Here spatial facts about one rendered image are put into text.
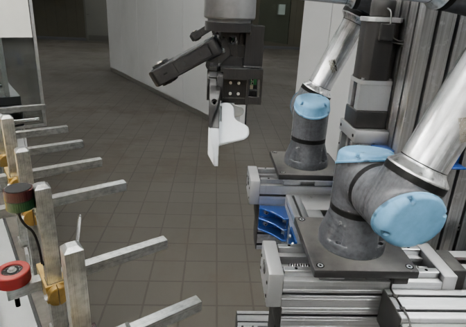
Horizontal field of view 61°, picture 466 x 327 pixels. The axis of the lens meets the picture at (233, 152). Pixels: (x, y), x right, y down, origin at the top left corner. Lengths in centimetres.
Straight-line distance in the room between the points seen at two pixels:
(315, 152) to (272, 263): 51
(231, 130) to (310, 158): 78
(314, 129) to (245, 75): 75
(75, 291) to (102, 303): 156
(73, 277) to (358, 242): 57
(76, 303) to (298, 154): 82
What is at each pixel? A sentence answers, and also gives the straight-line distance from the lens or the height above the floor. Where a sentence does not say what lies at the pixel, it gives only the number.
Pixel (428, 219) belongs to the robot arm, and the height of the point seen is 121.
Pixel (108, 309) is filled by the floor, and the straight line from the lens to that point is 236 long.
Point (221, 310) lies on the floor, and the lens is 229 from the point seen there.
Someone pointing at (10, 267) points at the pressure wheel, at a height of 91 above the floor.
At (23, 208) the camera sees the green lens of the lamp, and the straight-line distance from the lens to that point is 100.
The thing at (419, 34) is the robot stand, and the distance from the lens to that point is 102.
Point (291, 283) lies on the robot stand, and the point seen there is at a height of 97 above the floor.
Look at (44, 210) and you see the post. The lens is 102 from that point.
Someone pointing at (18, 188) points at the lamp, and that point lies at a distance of 100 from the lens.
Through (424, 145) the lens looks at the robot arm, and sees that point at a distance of 75.
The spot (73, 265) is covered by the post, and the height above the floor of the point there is 108.
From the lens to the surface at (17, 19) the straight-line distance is 322.
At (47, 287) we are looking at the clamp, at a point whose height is 87.
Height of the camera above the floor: 154
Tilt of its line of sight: 20 degrees down
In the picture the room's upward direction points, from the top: 3 degrees clockwise
